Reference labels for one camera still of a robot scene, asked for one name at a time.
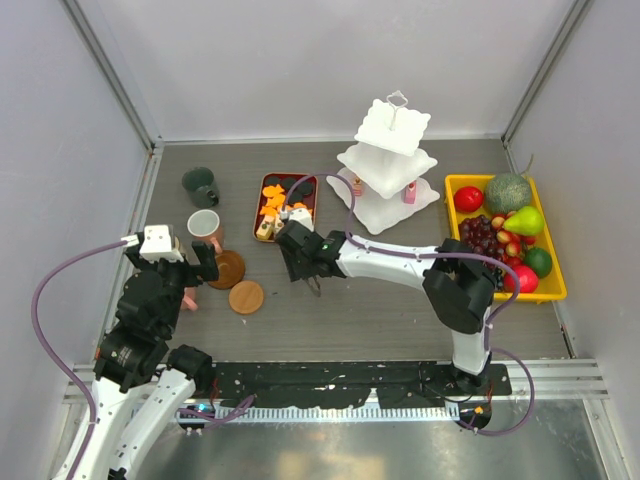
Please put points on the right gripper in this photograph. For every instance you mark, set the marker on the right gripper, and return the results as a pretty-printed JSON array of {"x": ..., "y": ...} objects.
[{"x": 296, "y": 272}]

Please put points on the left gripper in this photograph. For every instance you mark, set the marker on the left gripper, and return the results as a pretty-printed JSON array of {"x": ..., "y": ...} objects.
[{"x": 205, "y": 253}]

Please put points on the metal serving tongs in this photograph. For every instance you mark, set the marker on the metal serving tongs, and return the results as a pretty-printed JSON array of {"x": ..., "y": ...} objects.
[{"x": 314, "y": 286}]

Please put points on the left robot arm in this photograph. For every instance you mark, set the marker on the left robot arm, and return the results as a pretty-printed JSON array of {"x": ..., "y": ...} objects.
[{"x": 139, "y": 382}]

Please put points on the pink mug near arm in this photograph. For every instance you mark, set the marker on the pink mug near arm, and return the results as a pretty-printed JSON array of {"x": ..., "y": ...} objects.
[{"x": 189, "y": 299}]

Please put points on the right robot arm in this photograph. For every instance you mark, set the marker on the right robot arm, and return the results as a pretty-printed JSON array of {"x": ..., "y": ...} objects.
[{"x": 456, "y": 281}]

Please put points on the pink mug white inside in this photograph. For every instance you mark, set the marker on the pink mug white inside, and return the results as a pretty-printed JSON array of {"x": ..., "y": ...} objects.
[{"x": 205, "y": 225}]

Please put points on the dark brown wooden saucer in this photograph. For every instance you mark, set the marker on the dark brown wooden saucer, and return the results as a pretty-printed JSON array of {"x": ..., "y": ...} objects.
[{"x": 231, "y": 268}]

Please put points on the cream cake slice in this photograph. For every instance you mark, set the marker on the cream cake slice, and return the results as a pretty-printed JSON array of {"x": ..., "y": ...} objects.
[{"x": 278, "y": 225}]

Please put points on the light wooden coaster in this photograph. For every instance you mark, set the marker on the light wooden coaster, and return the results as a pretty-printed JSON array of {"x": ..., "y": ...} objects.
[{"x": 246, "y": 297}]

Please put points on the orange fish cookies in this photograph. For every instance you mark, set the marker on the orange fish cookies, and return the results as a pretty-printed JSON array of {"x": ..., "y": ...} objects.
[{"x": 276, "y": 200}]

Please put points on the dark green mug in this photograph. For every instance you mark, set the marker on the dark green mug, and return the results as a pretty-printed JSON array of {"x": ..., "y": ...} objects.
[{"x": 201, "y": 187}]

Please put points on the red dessert tray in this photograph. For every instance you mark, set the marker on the red dessert tray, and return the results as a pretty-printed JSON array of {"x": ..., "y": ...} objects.
[{"x": 306, "y": 185}]

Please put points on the white three-tier stand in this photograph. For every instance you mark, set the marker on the white three-tier stand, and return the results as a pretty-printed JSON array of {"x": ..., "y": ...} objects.
[{"x": 386, "y": 156}]

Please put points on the red apple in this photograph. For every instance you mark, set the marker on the red apple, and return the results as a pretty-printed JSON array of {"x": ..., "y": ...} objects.
[{"x": 468, "y": 199}]

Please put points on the purple grape bunch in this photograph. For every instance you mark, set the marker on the purple grape bunch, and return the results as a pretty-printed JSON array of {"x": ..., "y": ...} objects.
[{"x": 479, "y": 235}]

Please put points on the dark grapes bunch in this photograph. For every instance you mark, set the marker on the dark grapes bunch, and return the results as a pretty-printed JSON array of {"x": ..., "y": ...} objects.
[{"x": 499, "y": 277}]

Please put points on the yellow fruit bin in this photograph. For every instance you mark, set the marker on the yellow fruit bin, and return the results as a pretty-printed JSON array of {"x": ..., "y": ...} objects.
[{"x": 550, "y": 288}]

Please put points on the red cherries cluster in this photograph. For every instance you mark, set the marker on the red cherries cluster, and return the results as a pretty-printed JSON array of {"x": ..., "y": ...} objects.
[{"x": 515, "y": 246}]

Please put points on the green melon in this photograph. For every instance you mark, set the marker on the green melon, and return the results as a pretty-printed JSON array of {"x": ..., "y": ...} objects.
[{"x": 508, "y": 192}]

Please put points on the red pomegranate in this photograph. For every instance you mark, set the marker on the red pomegranate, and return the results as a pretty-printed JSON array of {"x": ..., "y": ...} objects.
[{"x": 527, "y": 278}]

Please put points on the green pear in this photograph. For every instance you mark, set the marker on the green pear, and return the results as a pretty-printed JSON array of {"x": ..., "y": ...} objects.
[{"x": 527, "y": 221}]

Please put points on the green lime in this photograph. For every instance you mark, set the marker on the green lime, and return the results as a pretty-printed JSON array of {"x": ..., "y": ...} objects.
[{"x": 540, "y": 261}]

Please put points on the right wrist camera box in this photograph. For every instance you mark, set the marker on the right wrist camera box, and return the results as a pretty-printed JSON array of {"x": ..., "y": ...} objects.
[{"x": 300, "y": 215}]

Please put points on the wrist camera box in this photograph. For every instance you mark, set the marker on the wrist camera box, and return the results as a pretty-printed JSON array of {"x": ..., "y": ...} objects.
[
  {"x": 154, "y": 243},
  {"x": 300, "y": 215}
]

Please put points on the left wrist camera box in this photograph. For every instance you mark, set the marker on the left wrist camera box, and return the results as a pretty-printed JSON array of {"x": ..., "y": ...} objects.
[{"x": 154, "y": 243}]

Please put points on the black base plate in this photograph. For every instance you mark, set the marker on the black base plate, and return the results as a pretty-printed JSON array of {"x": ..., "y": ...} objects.
[{"x": 341, "y": 385}]

